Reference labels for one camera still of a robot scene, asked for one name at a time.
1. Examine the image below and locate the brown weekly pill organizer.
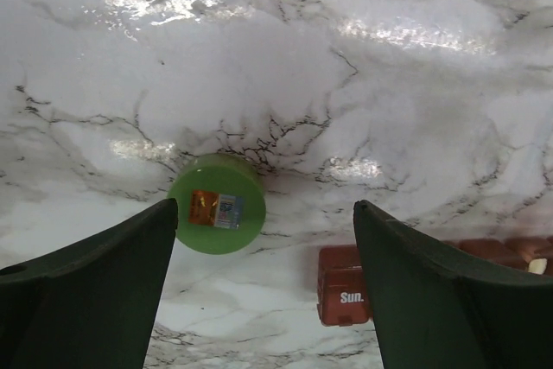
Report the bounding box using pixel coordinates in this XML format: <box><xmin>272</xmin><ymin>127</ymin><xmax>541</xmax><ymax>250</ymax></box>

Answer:
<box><xmin>317</xmin><ymin>236</ymin><xmax>552</xmax><ymax>327</ymax></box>

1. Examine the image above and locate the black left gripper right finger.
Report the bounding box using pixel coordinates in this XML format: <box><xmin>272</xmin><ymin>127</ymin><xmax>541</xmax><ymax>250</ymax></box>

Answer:
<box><xmin>353</xmin><ymin>200</ymin><xmax>552</xmax><ymax>368</ymax></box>

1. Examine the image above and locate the white pill in organizer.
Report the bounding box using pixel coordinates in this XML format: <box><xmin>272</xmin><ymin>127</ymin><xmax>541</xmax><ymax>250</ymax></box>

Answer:
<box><xmin>527</xmin><ymin>258</ymin><xmax>548</xmax><ymax>275</ymax></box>

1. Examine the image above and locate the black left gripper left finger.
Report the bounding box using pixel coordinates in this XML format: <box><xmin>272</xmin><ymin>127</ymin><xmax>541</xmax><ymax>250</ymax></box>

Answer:
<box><xmin>1</xmin><ymin>199</ymin><xmax>178</xmax><ymax>368</ymax></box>

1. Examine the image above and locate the green bottle cap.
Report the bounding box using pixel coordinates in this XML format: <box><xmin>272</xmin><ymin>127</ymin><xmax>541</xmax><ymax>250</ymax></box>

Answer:
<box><xmin>168</xmin><ymin>154</ymin><xmax>266</xmax><ymax>255</ymax></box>

